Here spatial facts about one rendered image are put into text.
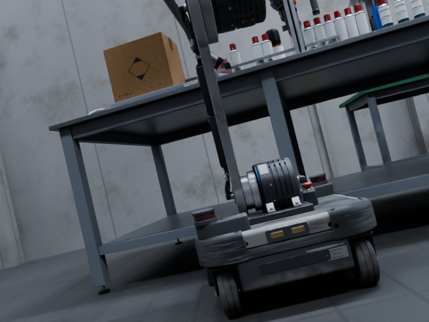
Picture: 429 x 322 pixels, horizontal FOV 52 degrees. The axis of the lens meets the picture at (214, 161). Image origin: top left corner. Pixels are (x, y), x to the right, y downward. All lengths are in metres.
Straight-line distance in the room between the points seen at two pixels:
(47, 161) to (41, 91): 0.80
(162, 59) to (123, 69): 0.20
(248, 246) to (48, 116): 4.27
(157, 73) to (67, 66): 3.32
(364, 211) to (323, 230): 0.13
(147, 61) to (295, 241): 1.19
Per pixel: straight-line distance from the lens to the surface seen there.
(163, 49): 2.08
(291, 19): 2.25
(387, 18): 2.42
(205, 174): 4.84
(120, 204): 5.00
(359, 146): 4.17
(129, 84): 2.11
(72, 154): 2.19
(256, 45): 2.38
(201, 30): 1.18
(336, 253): 1.28
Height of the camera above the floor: 0.40
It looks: 2 degrees up
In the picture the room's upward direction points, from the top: 14 degrees counter-clockwise
